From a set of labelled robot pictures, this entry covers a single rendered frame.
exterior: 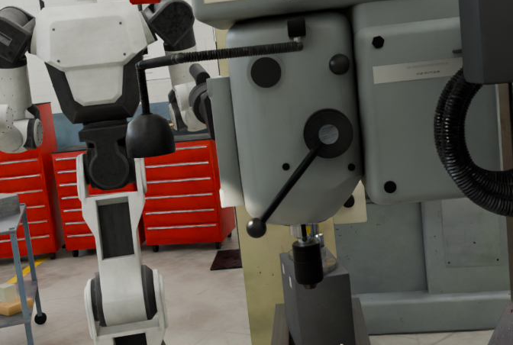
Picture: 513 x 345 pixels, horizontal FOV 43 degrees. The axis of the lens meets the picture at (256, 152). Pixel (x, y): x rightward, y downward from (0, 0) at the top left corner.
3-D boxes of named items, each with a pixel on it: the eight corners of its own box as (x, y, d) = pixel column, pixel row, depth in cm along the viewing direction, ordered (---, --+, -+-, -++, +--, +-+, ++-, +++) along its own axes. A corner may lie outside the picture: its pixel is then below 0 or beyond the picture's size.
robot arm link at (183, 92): (186, 125, 151) (179, 111, 161) (230, 115, 153) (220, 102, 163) (177, 79, 146) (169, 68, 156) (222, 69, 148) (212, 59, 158)
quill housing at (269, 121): (242, 237, 96) (217, 20, 92) (253, 207, 116) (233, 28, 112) (370, 226, 94) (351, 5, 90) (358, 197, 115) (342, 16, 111)
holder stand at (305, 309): (302, 364, 138) (293, 275, 136) (286, 325, 160) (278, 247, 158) (357, 356, 140) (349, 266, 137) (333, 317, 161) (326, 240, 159)
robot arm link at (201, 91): (202, 149, 141) (192, 131, 152) (244, 138, 143) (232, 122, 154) (191, 95, 136) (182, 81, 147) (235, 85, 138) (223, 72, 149)
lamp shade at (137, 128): (121, 156, 98) (116, 115, 97) (166, 149, 101) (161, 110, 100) (135, 159, 92) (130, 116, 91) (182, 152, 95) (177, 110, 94)
